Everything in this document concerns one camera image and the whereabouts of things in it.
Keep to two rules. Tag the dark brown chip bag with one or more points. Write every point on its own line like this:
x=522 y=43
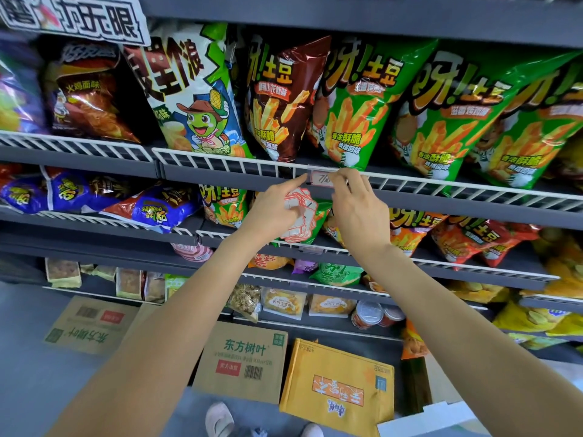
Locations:
x=91 y=104

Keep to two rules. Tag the row of yellow snack bags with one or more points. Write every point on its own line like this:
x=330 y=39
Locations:
x=524 y=318

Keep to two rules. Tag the brown snack bag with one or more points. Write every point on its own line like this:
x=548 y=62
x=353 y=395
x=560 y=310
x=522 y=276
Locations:
x=278 y=109

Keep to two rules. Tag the small green potato stick bag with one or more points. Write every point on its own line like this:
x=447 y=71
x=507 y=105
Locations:
x=324 y=212
x=223 y=209

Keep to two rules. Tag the clear plastic label holder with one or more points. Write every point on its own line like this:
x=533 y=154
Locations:
x=319 y=169
x=312 y=249
x=299 y=285

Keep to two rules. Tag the blue white red snack bag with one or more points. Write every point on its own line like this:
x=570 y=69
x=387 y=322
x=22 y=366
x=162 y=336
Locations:
x=23 y=195
x=73 y=188
x=155 y=209

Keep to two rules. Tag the pink striped snack bag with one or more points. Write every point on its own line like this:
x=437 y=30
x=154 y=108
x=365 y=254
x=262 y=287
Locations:
x=193 y=252

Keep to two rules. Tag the long white plastic strip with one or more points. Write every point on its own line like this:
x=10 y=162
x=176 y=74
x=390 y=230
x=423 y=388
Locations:
x=423 y=418

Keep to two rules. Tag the person's right hand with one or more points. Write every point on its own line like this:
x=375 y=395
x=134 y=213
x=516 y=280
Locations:
x=362 y=213

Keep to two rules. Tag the yellow potato chip bag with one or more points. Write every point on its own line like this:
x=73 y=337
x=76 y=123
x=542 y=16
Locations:
x=560 y=268

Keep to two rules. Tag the yellow cardboard box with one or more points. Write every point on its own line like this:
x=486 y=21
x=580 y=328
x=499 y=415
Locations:
x=337 y=386

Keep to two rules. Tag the small red-orange snack bag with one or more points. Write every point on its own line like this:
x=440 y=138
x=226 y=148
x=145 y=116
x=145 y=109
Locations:
x=473 y=241

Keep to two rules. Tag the small yellow potato stick bag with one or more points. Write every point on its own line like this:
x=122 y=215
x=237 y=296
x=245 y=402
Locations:
x=332 y=229

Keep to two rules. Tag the person's left hand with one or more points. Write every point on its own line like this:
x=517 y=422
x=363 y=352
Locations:
x=268 y=218

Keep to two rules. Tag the dark green box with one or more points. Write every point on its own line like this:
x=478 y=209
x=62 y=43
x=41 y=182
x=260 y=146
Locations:
x=416 y=386

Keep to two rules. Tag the clear nut bag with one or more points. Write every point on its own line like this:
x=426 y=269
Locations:
x=243 y=300

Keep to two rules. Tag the stack of red-bordered price tags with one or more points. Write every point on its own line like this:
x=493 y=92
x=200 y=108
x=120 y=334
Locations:
x=300 y=218

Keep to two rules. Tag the person's right forearm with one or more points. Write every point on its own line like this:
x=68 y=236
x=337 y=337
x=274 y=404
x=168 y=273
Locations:
x=455 y=341

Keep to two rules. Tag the white green snack bag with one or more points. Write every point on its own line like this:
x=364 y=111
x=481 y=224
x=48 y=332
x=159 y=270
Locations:
x=191 y=86

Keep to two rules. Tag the small purple snack bag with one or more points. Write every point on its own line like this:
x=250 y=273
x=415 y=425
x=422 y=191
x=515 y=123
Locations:
x=304 y=267

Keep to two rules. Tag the person's left forearm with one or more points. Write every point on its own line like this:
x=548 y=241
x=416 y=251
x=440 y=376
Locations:
x=159 y=350

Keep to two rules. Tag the dark grey metal shelf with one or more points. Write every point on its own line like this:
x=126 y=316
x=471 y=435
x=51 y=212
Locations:
x=364 y=15

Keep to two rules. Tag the small green snack bag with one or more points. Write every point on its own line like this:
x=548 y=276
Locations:
x=337 y=275

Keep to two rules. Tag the green snack packet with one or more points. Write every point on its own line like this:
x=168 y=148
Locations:
x=175 y=284

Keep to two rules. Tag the clear yellow snack packet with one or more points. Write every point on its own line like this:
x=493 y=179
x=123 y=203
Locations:
x=332 y=306
x=284 y=302

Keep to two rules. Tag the small orange snack bag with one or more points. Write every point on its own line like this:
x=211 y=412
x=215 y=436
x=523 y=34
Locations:
x=268 y=262

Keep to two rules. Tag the single red-bordered white label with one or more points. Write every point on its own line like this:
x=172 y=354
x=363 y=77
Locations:
x=321 y=178

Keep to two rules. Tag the white red cutout shelf sign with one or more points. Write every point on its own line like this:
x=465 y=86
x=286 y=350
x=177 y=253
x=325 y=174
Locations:
x=91 y=18

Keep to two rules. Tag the small yellow snack bag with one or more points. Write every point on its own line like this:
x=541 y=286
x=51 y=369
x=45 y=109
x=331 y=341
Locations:
x=373 y=284
x=478 y=291

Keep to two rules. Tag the small orange potato stick bag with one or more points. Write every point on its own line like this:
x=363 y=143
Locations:
x=410 y=232

